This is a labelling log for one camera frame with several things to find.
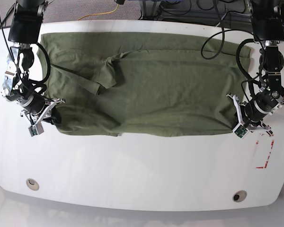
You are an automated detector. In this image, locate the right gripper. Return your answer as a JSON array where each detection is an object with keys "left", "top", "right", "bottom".
[{"left": 20, "top": 97, "right": 65, "bottom": 127}]

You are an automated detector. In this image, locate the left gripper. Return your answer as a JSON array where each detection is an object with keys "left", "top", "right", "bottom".
[{"left": 227, "top": 94, "right": 273, "bottom": 139}]

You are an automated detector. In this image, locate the green t-shirt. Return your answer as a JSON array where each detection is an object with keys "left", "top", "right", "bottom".
[{"left": 41, "top": 32, "right": 245, "bottom": 137}]

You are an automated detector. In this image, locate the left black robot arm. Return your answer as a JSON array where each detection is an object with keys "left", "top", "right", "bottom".
[{"left": 227, "top": 0, "right": 284, "bottom": 139}]

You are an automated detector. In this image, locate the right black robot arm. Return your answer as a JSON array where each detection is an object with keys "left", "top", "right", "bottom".
[{"left": 1, "top": 0, "right": 65, "bottom": 136}]

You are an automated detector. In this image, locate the red tape rectangle marking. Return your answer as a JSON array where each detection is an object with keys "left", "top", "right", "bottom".
[{"left": 253, "top": 133, "right": 275, "bottom": 169}]

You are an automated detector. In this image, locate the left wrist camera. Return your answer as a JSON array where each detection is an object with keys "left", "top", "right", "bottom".
[{"left": 233, "top": 125, "right": 249, "bottom": 139}]

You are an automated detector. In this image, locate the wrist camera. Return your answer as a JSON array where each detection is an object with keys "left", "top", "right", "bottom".
[
  {"left": 28, "top": 124, "right": 44, "bottom": 137},
  {"left": 233, "top": 125, "right": 249, "bottom": 139}
]

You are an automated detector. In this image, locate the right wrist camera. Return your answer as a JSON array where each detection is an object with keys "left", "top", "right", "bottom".
[{"left": 28, "top": 124, "right": 44, "bottom": 137}]

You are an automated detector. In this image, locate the left table cable grommet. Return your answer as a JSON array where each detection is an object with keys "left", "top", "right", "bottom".
[{"left": 26, "top": 179, "right": 40, "bottom": 191}]

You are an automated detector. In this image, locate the table cable grommet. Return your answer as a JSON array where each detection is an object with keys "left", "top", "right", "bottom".
[
  {"left": 232, "top": 190, "right": 247, "bottom": 202},
  {"left": 26, "top": 179, "right": 40, "bottom": 191}
]

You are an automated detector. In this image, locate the right table cable grommet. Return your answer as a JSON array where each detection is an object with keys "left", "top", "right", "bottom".
[{"left": 232, "top": 190, "right": 247, "bottom": 202}]

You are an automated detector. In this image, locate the yellow cable on floor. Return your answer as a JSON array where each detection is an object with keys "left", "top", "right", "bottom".
[{"left": 78, "top": 2, "right": 120, "bottom": 21}]

